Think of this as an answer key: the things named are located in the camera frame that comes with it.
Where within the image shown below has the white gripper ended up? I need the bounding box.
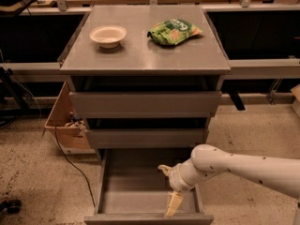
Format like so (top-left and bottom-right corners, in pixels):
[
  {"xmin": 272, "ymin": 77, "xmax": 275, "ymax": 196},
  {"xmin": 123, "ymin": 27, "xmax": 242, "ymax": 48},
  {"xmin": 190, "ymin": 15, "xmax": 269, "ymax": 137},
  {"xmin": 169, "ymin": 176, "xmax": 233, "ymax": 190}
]
[{"xmin": 157, "ymin": 163, "xmax": 194, "ymax": 218}]

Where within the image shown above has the grey bottom drawer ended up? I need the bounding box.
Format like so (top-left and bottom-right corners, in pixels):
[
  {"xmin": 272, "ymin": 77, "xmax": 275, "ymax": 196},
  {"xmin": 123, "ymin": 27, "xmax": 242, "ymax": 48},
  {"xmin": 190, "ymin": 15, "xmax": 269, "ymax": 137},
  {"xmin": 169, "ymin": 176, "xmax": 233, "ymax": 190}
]
[{"xmin": 84, "ymin": 148, "xmax": 214, "ymax": 225}]

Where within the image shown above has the grey drawer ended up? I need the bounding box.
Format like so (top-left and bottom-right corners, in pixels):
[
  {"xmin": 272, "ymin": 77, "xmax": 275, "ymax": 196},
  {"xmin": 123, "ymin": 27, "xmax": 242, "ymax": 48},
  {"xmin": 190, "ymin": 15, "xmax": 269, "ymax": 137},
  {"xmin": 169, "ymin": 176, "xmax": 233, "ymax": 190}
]
[
  {"xmin": 86, "ymin": 118, "xmax": 208, "ymax": 148},
  {"xmin": 84, "ymin": 148, "xmax": 214, "ymax": 225},
  {"xmin": 68, "ymin": 76, "xmax": 223, "ymax": 119}
]

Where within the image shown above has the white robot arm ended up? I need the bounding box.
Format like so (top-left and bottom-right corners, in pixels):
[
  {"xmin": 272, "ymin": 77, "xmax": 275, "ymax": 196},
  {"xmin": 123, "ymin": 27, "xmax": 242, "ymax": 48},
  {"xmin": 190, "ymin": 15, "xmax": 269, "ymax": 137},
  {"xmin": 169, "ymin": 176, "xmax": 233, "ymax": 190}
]
[{"xmin": 157, "ymin": 144, "xmax": 300, "ymax": 218}]

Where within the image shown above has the grey middle drawer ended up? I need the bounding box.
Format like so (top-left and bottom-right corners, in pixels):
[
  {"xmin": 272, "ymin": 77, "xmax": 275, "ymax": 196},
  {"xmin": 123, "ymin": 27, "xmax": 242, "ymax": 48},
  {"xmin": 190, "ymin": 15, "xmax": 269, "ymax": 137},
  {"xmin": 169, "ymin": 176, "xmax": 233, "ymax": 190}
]
[{"xmin": 86, "ymin": 118, "xmax": 208, "ymax": 148}]

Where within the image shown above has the grey drawer cabinet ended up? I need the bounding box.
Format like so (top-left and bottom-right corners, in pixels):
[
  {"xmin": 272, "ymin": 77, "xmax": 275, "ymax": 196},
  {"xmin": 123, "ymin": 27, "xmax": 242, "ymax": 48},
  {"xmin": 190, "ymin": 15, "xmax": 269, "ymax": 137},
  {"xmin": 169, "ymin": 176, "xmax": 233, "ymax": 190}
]
[{"xmin": 61, "ymin": 6, "xmax": 230, "ymax": 156}]

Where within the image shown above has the grey top drawer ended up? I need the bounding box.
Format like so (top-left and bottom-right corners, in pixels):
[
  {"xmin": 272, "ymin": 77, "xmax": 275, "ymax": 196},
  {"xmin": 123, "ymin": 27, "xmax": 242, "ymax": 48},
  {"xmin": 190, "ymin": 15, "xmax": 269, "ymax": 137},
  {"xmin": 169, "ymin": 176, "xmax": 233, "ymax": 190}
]
[{"xmin": 68, "ymin": 76, "xmax": 223, "ymax": 119}]

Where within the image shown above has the wooden box on floor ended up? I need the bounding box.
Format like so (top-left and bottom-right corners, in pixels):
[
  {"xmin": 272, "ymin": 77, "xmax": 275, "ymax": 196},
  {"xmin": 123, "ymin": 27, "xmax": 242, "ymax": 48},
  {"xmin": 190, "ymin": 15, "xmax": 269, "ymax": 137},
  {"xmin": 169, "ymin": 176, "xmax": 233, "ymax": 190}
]
[{"xmin": 44, "ymin": 82, "xmax": 94, "ymax": 154}]

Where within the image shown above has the green chip bag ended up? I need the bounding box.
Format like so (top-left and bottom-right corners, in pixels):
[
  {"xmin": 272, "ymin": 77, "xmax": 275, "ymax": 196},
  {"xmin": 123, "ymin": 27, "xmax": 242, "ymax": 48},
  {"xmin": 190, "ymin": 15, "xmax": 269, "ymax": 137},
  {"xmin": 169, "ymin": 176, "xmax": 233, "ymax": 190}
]
[{"xmin": 147, "ymin": 19, "xmax": 203, "ymax": 46}]

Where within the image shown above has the white paper bowl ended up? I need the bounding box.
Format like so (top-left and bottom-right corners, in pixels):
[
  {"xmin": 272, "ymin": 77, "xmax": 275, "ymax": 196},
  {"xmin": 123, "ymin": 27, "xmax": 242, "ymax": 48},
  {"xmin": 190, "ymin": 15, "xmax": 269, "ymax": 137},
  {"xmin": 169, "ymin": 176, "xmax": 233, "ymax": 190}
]
[{"xmin": 89, "ymin": 25, "xmax": 127, "ymax": 49}]

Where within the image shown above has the black caster wheel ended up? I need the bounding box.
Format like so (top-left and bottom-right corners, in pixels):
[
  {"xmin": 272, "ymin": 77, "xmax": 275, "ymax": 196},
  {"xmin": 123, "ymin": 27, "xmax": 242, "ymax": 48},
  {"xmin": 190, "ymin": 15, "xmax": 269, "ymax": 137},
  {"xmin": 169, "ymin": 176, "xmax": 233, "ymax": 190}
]
[{"xmin": 0, "ymin": 200, "xmax": 22, "ymax": 214}]

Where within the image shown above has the black floor cable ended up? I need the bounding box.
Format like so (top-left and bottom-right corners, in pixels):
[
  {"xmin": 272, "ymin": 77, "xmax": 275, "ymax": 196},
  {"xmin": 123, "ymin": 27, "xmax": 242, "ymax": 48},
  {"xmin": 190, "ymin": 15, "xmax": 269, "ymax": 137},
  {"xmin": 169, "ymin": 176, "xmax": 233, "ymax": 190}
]
[{"xmin": 54, "ymin": 125, "xmax": 97, "ymax": 208}]

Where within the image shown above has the grey metal rail frame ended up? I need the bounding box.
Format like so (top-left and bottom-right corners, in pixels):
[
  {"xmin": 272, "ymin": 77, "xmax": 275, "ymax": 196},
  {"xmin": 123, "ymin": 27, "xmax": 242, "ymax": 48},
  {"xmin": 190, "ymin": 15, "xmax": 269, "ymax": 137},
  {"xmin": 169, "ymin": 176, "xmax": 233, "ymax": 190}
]
[{"xmin": 0, "ymin": 3, "xmax": 300, "ymax": 106}]

